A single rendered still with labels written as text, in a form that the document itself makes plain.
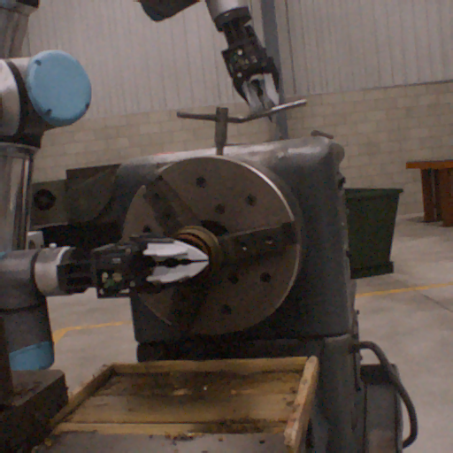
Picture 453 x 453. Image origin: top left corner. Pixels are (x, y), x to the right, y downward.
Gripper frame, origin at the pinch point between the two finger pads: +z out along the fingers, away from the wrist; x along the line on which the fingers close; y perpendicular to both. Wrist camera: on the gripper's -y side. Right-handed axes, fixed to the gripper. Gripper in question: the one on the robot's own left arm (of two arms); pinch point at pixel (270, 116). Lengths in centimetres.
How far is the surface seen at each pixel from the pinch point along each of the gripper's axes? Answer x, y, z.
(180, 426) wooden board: -19, 46, 38
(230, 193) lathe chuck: -8.4, 17.9, 11.5
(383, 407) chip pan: -3, -39, 78
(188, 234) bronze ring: -13.9, 29.5, 15.3
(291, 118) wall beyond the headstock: -97, -1001, -95
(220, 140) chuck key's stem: -7.6, 14.4, 2.2
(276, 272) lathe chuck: -5.6, 18.0, 26.6
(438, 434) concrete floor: 3, -136, 136
